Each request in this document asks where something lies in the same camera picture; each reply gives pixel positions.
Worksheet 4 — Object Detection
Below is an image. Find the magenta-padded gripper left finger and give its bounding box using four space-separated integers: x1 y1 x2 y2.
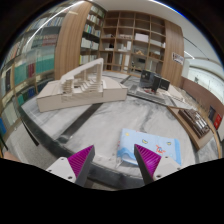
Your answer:
45 144 96 188

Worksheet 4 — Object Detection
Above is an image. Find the large bookcase with books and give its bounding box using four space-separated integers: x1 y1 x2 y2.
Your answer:
0 6 68 138

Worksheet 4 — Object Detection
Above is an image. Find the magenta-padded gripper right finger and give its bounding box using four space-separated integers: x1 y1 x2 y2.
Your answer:
133 143 183 185

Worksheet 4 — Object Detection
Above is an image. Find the light blue printed towel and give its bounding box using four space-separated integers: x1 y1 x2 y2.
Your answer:
116 128 183 167

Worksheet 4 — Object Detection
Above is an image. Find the wall poster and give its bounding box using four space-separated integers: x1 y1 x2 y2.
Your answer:
171 51 185 66

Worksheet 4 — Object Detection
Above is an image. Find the open wooden shelf unit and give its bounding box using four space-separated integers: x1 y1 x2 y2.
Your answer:
99 10 167 76

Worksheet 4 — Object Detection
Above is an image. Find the dark model on wooden board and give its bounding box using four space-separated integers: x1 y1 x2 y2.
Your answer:
168 105 214 151

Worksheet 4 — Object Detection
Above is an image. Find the dark shelf unit with books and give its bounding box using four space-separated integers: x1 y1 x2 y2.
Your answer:
79 3 108 66

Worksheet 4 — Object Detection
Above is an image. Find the grey flat model base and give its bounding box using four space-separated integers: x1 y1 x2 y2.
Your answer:
128 84 168 105

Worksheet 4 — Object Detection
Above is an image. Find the small white architectural model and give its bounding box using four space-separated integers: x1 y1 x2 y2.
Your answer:
166 84 185 102

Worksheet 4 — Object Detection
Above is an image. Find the black bin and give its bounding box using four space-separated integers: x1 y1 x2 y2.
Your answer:
208 106 216 121

